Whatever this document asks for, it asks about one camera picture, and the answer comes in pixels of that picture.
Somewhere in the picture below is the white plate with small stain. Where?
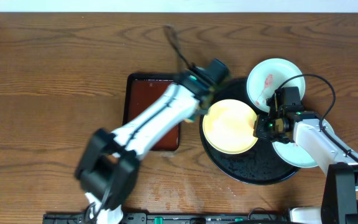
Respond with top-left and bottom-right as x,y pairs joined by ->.
272,119 -> 340,172

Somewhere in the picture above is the yellow plate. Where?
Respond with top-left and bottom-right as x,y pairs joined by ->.
201,99 -> 257,154

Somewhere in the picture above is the white plate with long stain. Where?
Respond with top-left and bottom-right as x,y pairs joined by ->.
246,58 -> 302,113

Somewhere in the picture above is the teal yellow sponge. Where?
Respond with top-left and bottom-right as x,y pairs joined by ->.
184,114 -> 197,123

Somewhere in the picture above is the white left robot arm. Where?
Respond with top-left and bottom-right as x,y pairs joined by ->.
75,67 -> 229,223

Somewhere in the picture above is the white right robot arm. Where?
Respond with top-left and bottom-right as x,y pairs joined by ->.
254,111 -> 358,224

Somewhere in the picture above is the round black tray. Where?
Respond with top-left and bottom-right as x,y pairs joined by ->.
199,77 -> 304,186

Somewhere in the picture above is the rectangular black water tray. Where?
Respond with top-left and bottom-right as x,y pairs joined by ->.
122,73 -> 180,151

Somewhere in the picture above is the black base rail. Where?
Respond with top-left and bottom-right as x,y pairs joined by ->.
42,213 -> 290,224

